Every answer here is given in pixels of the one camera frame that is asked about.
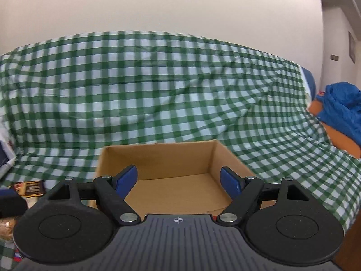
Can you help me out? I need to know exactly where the dark brown snack packet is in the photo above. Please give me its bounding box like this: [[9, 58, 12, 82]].
[[11, 181, 46, 198]]

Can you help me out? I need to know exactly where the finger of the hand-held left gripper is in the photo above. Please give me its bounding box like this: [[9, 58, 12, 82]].
[[0, 189, 28, 218]]

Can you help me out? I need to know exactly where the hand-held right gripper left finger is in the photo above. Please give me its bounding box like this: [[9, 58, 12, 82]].
[[34, 165, 142, 227]]

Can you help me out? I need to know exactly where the orange cushion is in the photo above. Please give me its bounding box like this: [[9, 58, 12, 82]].
[[307, 100, 361, 159]]

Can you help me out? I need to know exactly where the clear snack packet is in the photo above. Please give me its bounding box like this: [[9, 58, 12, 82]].
[[0, 216, 21, 242]]

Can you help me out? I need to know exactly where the brown cardboard box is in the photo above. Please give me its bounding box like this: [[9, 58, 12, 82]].
[[94, 140, 278, 215]]

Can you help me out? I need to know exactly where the blue sofa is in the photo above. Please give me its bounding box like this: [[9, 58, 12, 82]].
[[300, 66, 317, 103]]

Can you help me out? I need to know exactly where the small grey wall picture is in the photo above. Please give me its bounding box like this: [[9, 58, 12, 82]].
[[348, 31, 356, 63]]

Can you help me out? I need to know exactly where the blue crumpled cloth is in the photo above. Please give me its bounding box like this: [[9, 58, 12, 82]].
[[316, 82, 361, 145]]

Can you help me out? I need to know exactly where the green checked cloth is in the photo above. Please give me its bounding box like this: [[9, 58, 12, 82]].
[[0, 30, 361, 271]]

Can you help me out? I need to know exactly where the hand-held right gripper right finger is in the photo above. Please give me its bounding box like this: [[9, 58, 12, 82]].
[[216, 166, 320, 227]]

